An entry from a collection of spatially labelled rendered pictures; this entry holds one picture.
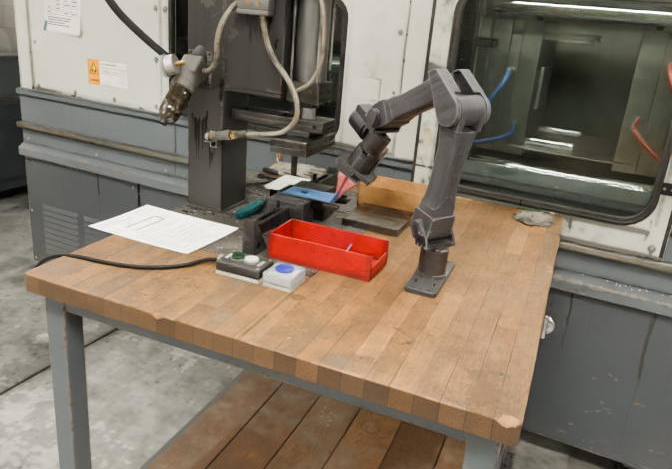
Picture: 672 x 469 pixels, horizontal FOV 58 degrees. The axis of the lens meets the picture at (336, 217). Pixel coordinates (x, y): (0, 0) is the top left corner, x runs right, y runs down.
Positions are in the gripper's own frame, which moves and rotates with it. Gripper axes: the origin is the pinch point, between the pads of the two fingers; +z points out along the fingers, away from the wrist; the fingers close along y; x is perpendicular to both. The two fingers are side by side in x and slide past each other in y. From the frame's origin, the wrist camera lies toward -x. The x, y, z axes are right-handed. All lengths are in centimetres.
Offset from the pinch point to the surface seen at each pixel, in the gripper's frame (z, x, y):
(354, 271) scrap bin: 0.4, 24.4, -17.0
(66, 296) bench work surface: 28, 58, 22
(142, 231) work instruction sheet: 28.7, 27.3, 29.2
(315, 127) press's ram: -11.1, 2.6, 13.9
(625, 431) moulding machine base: 25, -56, -114
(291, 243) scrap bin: 5.5, 24.4, -2.1
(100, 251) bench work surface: 29, 42, 29
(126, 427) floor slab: 123, -2, 13
